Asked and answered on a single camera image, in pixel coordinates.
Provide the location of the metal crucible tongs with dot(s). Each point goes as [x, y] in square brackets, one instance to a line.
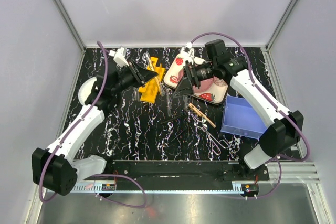
[217, 145]

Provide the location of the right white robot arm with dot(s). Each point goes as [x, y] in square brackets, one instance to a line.
[283, 127]

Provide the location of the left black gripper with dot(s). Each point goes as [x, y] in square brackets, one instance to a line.
[142, 75]

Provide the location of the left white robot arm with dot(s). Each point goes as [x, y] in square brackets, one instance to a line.
[55, 167]

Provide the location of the wooden test tube clamp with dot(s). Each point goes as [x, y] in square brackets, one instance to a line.
[201, 114]

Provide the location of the yellow test tube rack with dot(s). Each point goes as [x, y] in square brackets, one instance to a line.
[150, 90]

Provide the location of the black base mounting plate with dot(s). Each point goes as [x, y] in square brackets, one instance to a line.
[187, 175]

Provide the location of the blue plastic box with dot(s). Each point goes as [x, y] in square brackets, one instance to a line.
[240, 118]

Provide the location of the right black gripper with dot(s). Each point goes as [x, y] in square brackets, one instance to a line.
[184, 88]

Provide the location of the pink polka dot plate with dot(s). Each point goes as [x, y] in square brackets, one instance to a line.
[204, 85]

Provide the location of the strawberry pattern tray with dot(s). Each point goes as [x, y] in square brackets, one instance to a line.
[211, 90]

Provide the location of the pink patterned mug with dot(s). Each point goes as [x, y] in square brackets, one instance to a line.
[219, 82]

